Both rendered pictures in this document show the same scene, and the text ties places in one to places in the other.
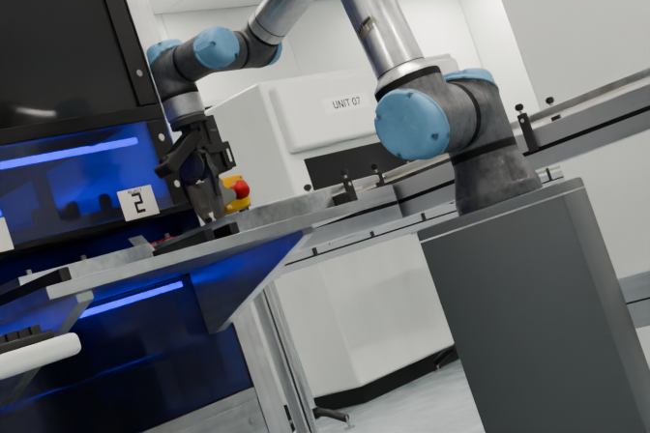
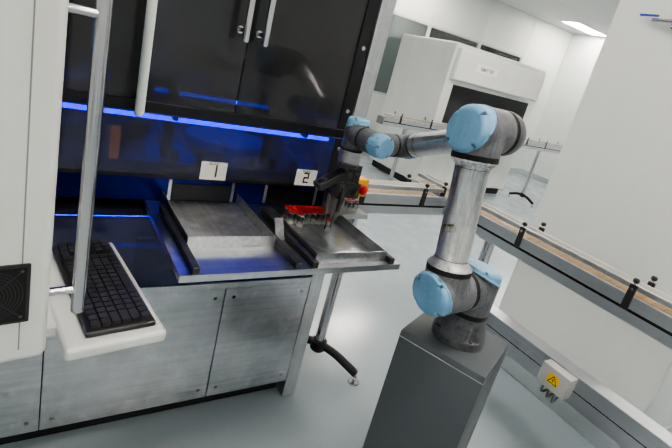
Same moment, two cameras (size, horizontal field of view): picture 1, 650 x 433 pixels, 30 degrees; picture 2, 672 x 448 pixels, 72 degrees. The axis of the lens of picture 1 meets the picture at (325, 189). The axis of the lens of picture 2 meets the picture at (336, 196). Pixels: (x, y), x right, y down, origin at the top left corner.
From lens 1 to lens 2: 1.08 m
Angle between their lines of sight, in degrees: 23
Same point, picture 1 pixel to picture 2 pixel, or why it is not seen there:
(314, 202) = (374, 256)
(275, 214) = (347, 257)
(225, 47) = (383, 151)
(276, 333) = not seen: hidden behind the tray
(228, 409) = (293, 283)
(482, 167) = (457, 324)
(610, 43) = (600, 196)
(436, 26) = (552, 46)
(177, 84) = (351, 146)
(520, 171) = (476, 339)
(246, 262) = not seen: hidden behind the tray
